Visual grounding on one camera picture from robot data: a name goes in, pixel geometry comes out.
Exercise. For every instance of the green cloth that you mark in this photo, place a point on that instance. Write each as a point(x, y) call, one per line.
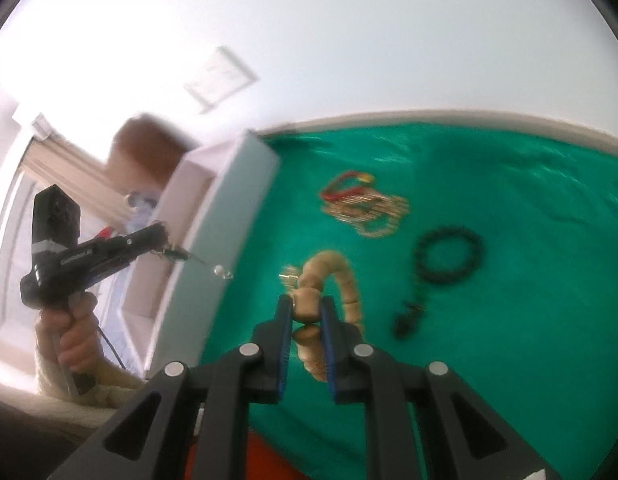
point(489, 360)

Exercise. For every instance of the person's left hand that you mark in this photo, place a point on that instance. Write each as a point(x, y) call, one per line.
point(81, 340)

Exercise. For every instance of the dark dangling earring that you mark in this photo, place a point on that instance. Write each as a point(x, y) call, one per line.
point(176, 255)

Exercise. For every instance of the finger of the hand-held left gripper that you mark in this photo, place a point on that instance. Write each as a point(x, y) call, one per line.
point(149, 239)

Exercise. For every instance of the small silver stud earring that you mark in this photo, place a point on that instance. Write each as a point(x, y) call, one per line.
point(219, 271)

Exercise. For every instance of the orange cloth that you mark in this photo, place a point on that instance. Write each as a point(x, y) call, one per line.
point(269, 460)

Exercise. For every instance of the person's left forearm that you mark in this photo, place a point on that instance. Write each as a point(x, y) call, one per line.
point(114, 385)

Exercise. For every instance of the white cardboard box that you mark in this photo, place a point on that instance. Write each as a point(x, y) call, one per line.
point(229, 200)

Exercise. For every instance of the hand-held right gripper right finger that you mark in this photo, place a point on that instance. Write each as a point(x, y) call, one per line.
point(330, 345)

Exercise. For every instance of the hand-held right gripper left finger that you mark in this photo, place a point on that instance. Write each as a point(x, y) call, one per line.
point(285, 345)

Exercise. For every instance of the white wall switch plate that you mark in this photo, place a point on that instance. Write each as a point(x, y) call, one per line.
point(220, 80)

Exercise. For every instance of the wooden headboard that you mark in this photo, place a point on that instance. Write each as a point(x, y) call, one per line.
point(139, 150)

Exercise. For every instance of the beige curtain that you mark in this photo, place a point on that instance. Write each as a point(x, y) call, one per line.
point(64, 160)

